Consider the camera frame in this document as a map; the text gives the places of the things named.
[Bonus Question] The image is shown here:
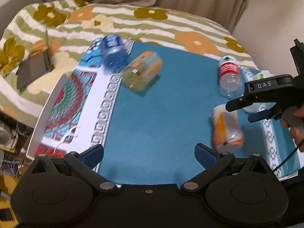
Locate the orange label cut bottle cup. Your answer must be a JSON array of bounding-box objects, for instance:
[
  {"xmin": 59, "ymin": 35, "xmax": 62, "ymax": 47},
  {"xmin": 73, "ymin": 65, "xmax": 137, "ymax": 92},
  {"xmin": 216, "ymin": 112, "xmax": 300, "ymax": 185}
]
[{"xmin": 212, "ymin": 104, "xmax": 244, "ymax": 153}]

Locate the teal patterned table cloth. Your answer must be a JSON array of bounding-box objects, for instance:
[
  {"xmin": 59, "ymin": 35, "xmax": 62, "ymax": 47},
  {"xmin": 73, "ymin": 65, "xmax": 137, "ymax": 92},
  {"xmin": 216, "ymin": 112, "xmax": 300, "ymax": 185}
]
[{"xmin": 26, "ymin": 37, "xmax": 300, "ymax": 186}]

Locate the grey headboard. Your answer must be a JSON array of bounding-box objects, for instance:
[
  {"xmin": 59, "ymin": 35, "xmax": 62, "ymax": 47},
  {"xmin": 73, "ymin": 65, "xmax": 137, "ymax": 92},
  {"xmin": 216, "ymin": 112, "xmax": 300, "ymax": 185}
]
[{"xmin": 0, "ymin": 0, "xmax": 44, "ymax": 38}]

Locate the red label clear bottle cup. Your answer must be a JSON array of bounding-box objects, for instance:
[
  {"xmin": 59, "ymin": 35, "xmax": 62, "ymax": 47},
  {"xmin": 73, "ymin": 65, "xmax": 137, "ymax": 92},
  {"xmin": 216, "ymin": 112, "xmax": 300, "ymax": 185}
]
[{"xmin": 218, "ymin": 55, "xmax": 243, "ymax": 99}]

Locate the person right hand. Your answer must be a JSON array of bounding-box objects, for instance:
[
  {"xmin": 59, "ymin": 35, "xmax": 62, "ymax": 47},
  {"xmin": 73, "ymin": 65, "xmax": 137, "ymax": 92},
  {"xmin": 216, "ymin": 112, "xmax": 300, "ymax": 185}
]
[{"xmin": 281, "ymin": 105, "xmax": 303, "ymax": 152}]

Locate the black cable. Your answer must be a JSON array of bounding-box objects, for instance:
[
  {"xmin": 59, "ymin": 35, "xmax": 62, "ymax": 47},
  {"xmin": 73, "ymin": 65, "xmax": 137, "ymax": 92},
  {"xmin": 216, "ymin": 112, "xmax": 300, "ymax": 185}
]
[{"xmin": 272, "ymin": 139, "xmax": 304, "ymax": 172}]

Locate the green dot label bottle cup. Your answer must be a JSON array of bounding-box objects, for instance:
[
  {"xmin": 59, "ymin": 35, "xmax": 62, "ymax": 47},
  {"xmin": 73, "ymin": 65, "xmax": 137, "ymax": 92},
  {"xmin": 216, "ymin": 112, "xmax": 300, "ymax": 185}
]
[{"xmin": 253, "ymin": 71, "xmax": 274, "ymax": 81}]

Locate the blue label bottle cup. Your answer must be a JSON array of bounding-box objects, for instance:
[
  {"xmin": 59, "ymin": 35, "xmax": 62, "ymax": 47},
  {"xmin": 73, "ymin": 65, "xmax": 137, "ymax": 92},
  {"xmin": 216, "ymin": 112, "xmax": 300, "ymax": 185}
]
[{"xmin": 101, "ymin": 34, "xmax": 129, "ymax": 73}]

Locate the grey open laptop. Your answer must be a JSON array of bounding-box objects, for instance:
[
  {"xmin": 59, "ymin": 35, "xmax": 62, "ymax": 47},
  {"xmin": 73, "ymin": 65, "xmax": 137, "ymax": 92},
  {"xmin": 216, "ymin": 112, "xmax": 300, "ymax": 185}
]
[{"xmin": 17, "ymin": 28, "xmax": 51, "ymax": 89}]

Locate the floral striped bed quilt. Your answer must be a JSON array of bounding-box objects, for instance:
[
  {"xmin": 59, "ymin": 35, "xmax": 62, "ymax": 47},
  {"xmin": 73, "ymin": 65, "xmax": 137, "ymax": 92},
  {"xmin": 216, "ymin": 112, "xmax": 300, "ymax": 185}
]
[{"xmin": 0, "ymin": 0, "xmax": 258, "ymax": 129}]

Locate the yellow orange label bottle cup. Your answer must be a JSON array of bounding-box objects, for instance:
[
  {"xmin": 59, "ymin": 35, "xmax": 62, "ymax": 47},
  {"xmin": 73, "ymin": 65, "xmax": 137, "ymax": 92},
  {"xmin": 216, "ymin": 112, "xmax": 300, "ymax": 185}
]
[{"xmin": 122, "ymin": 51, "xmax": 163, "ymax": 92}]

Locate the white frosted bottle cup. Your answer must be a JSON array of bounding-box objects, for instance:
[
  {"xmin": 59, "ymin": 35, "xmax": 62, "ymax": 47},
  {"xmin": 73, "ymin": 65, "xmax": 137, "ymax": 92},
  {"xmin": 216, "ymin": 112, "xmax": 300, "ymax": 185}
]
[{"xmin": 242, "ymin": 103, "xmax": 269, "ymax": 114}]

